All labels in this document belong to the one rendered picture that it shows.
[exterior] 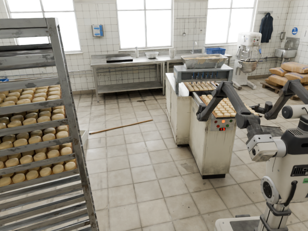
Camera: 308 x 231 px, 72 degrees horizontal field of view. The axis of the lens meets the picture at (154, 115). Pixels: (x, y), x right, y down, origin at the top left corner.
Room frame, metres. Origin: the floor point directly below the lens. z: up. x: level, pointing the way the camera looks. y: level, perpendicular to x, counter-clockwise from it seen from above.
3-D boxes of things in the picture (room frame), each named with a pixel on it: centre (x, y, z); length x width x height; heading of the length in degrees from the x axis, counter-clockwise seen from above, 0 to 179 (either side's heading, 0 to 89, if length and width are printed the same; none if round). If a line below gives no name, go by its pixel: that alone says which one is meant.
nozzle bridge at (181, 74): (2.84, -0.66, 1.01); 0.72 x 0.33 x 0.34; 93
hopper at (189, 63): (2.84, -0.66, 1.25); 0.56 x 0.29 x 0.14; 93
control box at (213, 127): (1.97, -0.71, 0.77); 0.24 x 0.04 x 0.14; 93
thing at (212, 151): (2.34, -0.69, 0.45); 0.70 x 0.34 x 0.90; 3
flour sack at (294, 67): (5.06, -3.47, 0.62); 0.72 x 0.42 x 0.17; 18
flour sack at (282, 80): (5.06, -3.23, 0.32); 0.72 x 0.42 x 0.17; 16
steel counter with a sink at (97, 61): (5.34, -0.24, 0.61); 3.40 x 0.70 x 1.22; 102
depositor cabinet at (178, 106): (3.32, -0.63, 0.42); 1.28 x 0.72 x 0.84; 3
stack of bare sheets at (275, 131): (2.98, -1.90, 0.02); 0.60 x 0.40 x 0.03; 165
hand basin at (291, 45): (5.98, -3.69, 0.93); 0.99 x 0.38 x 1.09; 12
